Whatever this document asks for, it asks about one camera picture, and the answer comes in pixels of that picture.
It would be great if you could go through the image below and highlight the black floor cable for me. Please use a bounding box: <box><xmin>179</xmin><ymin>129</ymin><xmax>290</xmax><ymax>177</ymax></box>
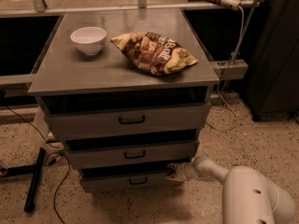
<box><xmin>0</xmin><ymin>103</ymin><xmax>72</xmax><ymax>224</ymax></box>

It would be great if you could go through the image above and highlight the black metal floor bar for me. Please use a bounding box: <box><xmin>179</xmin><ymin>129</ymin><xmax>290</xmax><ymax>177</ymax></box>
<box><xmin>24</xmin><ymin>147</ymin><xmax>46</xmax><ymax>213</ymax></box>

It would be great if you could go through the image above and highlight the grey drawer cabinet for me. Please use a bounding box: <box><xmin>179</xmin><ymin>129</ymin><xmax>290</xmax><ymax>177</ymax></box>
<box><xmin>27</xmin><ymin>7</ymin><xmax>221</xmax><ymax>194</ymax></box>

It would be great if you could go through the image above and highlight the grey bottom drawer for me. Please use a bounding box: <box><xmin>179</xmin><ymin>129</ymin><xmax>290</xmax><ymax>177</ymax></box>
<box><xmin>80</xmin><ymin>161</ymin><xmax>178</xmax><ymax>192</ymax></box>

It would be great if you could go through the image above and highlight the grey drawer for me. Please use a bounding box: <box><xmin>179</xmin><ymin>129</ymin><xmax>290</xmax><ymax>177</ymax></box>
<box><xmin>45</xmin><ymin>103</ymin><xmax>210</xmax><ymax>141</ymax></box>
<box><xmin>66</xmin><ymin>140</ymin><xmax>198</xmax><ymax>169</ymax></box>
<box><xmin>80</xmin><ymin>161</ymin><xmax>178</xmax><ymax>192</ymax></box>

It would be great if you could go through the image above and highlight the brown yellow chip bag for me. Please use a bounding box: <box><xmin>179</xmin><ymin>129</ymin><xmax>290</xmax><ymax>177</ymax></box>
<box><xmin>110</xmin><ymin>32</ymin><xmax>197</xmax><ymax>77</ymax></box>

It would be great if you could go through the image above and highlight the white power cable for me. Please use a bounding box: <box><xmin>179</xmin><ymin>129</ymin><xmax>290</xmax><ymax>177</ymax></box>
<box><xmin>206</xmin><ymin>6</ymin><xmax>247</xmax><ymax>133</ymax></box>

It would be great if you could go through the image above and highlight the grey middle drawer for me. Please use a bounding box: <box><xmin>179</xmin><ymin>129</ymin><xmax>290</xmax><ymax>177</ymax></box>
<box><xmin>66</xmin><ymin>140</ymin><xmax>198</xmax><ymax>169</ymax></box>

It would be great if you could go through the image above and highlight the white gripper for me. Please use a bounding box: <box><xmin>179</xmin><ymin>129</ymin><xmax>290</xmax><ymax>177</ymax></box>
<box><xmin>166</xmin><ymin>162</ymin><xmax>198</xmax><ymax>182</ymax></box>

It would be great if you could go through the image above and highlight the grey top drawer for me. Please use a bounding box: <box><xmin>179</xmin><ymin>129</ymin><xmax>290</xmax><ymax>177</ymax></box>
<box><xmin>45</xmin><ymin>103</ymin><xmax>210</xmax><ymax>141</ymax></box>

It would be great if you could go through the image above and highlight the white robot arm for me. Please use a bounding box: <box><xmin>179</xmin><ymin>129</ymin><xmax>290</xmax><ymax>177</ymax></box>
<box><xmin>167</xmin><ymin>157</ymin><xmax>295</xmax><ymax>224</ymax></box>

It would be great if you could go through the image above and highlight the grey metal rail frame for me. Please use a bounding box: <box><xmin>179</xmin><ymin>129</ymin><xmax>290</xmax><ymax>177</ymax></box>
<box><xmin>0</xmin><ymin>0</ymin><xmax>265</xmax><ymax>91</ymax></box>

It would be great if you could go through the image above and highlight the white bowl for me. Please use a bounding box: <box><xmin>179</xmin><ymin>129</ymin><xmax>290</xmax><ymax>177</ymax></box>
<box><xmin>70</xmin><ymin>27</ymin><xmax>107</xmax><ymax>56</ymax></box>

